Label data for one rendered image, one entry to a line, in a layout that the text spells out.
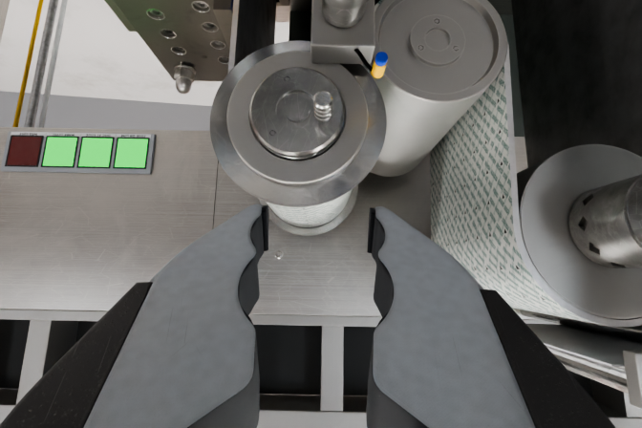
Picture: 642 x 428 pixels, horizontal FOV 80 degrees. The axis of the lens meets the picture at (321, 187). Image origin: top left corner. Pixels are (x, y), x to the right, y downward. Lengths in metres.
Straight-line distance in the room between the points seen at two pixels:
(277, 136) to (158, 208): 0.42
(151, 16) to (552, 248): 0.56
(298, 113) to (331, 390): 0.46
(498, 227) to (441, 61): 0.15
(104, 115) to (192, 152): 3.01
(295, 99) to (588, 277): 0.27
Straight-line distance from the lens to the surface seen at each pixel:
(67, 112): 3.80
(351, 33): 0.32
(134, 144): 0.73
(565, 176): 0.38
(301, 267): 0.63
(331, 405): 0.66
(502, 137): 0.37
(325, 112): 0.29
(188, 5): 0.60
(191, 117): 3.49
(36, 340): 0.78
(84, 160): 0.76
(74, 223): 0.75
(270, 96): 0.32
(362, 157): 0.32
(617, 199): 0.33
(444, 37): 0.38
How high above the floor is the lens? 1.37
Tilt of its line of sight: 12 degrees down
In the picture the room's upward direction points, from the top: 179 degrees counter-clockwise
